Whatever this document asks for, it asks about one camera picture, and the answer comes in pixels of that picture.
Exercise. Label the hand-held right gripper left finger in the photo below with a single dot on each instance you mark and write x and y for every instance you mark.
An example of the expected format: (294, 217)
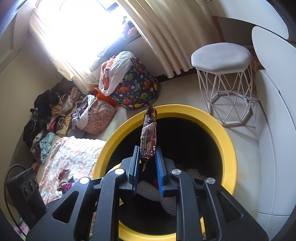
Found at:
(136, 172)

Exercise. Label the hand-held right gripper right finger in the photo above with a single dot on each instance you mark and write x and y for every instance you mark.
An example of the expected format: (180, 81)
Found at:
(160, 176)

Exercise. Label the white foam fruit net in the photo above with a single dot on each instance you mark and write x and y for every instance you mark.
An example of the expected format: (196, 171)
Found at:
(145, 188)

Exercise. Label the brown snack wrapper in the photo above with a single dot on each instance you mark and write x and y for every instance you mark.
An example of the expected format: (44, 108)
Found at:
(148, 139)

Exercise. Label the yellow-rimmed trash bin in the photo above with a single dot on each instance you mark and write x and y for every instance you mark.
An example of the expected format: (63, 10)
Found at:
(185, 111)

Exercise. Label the purple foil wrapper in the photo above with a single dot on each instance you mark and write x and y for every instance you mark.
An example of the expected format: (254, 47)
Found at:
(66, 185)

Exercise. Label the floral pink storage bag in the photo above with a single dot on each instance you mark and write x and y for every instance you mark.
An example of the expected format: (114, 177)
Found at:
(99, 118)

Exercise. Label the white and purple clothes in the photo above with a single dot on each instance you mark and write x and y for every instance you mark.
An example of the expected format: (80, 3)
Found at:
(81, 113)

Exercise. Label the orange bag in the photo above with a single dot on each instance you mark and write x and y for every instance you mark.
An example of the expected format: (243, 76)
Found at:
(101, 95)

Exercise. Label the dinosaur print storage bag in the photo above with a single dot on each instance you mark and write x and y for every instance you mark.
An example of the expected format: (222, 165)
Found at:
(136, 85)

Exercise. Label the light blue garment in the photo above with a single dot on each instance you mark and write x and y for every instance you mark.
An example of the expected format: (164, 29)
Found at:
(47, 144)

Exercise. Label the white plastic bag of clothes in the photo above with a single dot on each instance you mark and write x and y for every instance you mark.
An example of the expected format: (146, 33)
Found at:
(115, 71)

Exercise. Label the pile of mixed clothes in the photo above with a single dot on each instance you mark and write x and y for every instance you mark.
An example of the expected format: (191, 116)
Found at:
(46, 111)

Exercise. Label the black power strip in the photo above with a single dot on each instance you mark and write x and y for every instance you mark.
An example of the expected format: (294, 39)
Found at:
(25, 192)

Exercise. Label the white dressing table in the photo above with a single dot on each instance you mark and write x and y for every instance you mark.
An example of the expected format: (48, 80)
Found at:
(275, 129)

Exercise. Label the narrow cream curtain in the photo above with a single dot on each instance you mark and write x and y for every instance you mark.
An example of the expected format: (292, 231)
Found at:
(69, 67)

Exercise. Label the heap of jackets and bedding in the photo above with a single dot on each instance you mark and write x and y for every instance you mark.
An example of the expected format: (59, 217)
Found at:
(129, 30)

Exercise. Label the window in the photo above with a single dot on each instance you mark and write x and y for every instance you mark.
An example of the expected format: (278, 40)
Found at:
(74, 27)

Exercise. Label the recessed ceiling light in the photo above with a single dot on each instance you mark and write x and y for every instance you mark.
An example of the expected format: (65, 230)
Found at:
(19, 49)

